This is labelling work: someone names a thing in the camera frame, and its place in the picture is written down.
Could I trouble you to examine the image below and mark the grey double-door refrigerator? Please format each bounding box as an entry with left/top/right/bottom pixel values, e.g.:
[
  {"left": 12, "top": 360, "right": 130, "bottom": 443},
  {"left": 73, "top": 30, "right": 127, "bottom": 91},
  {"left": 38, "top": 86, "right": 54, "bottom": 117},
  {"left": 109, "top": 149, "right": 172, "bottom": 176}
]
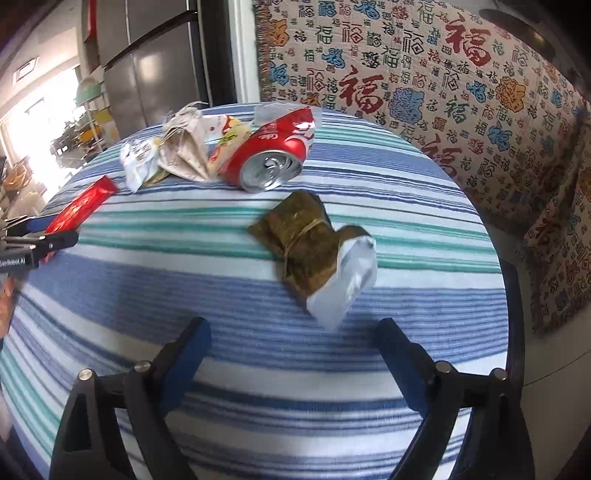
[{"left": 96, "top": 1, "right": 212, "bottom": 138}]

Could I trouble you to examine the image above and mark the person's left hand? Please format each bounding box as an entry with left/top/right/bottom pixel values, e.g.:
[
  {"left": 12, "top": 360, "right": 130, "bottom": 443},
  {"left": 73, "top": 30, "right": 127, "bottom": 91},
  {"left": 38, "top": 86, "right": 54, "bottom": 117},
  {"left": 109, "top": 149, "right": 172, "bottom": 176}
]
[{"left": 0, "top": 276, "right": 16, "bottom": 339}]

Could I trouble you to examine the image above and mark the red crushed soda can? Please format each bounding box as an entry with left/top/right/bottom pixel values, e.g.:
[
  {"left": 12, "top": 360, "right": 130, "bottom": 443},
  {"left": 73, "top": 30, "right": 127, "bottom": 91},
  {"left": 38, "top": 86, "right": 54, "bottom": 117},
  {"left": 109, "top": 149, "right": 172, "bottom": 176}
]
[{"left": 221, "top": 107, "right": 315, "bottom": 193}]

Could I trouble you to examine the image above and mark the blue striped tablecloth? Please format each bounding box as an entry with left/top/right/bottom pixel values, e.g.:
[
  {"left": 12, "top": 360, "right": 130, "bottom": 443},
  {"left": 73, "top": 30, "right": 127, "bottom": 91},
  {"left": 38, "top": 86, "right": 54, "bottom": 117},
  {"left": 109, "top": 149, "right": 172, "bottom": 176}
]
[{"left": 1, "top": 113, "right": 509, "bottom": 479}]

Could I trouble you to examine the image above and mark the white printed snack wrapper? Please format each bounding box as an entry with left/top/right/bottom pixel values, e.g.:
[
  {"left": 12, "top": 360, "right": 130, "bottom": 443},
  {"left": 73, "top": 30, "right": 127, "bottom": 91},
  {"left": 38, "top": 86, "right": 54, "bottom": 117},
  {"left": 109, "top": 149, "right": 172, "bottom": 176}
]
[{"left": 119, "top": 137, "right": 169, "bottom": 193}]

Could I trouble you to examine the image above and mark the white paper bag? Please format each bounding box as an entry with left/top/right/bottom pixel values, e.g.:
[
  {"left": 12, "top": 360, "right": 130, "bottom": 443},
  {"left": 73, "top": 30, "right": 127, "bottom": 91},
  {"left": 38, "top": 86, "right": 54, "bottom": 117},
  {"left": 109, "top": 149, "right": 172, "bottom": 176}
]
[{"left": 158, "top": 101, "right": 221, "bottom": 182}]

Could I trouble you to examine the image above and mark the yellow white food wrapper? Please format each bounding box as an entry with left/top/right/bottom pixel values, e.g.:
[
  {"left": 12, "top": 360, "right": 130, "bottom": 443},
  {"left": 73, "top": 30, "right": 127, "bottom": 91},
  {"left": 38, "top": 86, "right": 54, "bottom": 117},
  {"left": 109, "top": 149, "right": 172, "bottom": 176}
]
[{"left": 207, "top": 114, "right": 252, "bottom": 179}]

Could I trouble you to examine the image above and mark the white storage rack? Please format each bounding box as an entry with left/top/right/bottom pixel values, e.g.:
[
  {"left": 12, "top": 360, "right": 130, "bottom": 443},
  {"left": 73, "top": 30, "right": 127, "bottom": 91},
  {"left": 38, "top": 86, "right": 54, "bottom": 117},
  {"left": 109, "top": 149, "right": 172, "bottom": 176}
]
[{"left": 75, "top": 76, "right": 105, "bottom": 153}]

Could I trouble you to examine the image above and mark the brown leaf packet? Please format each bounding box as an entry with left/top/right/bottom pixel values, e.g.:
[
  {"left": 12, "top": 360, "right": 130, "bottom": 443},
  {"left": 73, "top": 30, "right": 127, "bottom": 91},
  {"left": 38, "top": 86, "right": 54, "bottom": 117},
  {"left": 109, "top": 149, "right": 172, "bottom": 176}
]
[{"left": 249, "top": 190, "right": 378, "bottom": 330}]

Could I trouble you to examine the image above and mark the red snack packet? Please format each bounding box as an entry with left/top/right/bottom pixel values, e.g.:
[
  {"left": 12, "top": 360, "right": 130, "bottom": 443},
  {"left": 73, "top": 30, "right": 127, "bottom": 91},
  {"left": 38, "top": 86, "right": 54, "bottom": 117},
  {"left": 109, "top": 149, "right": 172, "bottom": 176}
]
[{"left": 45, "top": 175, "right": 118, "bottom": 234}]

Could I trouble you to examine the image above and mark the patterned fu character cloth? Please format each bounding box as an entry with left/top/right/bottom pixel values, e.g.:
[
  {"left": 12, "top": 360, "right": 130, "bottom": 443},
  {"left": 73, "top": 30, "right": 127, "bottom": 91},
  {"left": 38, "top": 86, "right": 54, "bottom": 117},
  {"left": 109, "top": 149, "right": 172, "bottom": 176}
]
[{"left": 253, "top": 1, "right": 590, "bottom": 332}]

